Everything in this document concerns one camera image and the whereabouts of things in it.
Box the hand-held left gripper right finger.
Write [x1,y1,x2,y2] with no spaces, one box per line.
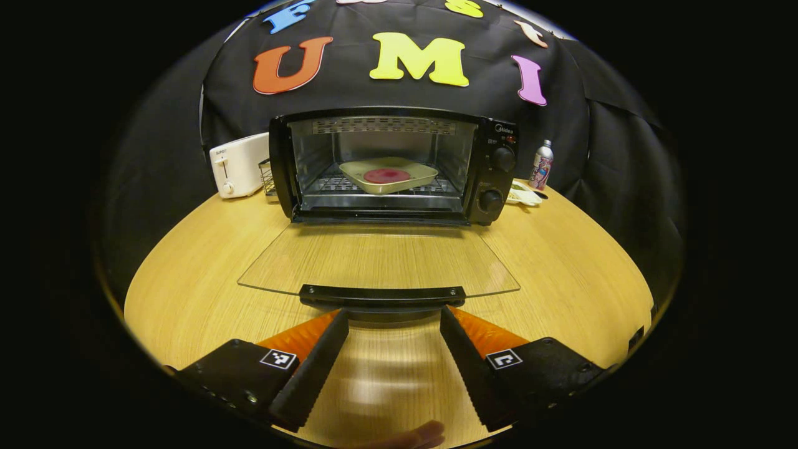
[440,306,618,433]

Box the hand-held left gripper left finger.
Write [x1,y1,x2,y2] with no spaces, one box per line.
[163,309,350,432]

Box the black electric oven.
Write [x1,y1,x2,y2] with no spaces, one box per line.
[237,106,522,314]

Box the cream square plate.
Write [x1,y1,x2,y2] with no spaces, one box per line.
[339,157,439,195]

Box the pink round meat slice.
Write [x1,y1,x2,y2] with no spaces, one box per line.
[363,168,411,185]

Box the white divided snack dish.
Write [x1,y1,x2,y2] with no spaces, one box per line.
[506,181,544,207]

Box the silver drink bottle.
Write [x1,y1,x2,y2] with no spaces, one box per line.
[529,140,554,191]

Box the white toaster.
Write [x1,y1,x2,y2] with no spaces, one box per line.
[209,132,271,199]

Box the black backdrop cloth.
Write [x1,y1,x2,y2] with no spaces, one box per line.
[94,0,686,306]

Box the wire mesh utensil holder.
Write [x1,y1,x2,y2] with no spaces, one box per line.
[258,158,279,198]

